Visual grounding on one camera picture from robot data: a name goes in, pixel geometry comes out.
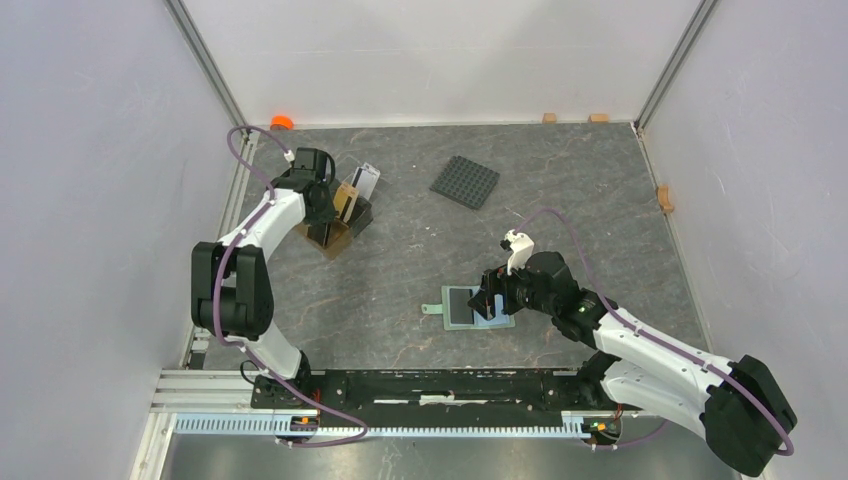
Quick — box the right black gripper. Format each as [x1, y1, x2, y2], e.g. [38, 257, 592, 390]
[467, 255, 556, 322]

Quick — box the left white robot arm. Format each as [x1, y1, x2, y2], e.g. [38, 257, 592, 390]
[190, 147, 336, 408]

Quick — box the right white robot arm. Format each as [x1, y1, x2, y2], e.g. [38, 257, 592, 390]
[468, 251, 797, 477]

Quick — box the gold credit card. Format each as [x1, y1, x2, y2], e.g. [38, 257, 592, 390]
[333, 182, 359, 223]

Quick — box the orange round cap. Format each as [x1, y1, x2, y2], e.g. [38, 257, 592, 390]
[269, 115, 294, 130]

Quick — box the dark grey lego baseplate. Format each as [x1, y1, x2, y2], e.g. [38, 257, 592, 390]
[430, 155, 500, 210]

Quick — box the curved wooden block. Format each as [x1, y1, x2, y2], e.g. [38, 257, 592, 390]
[656, 185, 675, 215]

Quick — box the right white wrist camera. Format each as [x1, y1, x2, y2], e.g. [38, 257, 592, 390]
[500, 229, 535, 275]

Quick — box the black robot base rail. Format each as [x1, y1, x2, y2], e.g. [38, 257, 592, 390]
[251, 368, 623, 431]

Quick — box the white slotted cable duct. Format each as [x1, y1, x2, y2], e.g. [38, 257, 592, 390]
[173, 411, 601, 439]

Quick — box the left aluminium frame post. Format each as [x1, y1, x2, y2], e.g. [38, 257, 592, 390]
[163, 0, 247, 126]

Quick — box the aluminium frame post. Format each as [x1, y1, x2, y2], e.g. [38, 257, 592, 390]
[633, 0, 720, 135]
[163, 0, 247, 126]

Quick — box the right aluminium frame post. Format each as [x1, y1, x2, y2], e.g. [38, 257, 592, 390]
[633, 0, 720, 135]

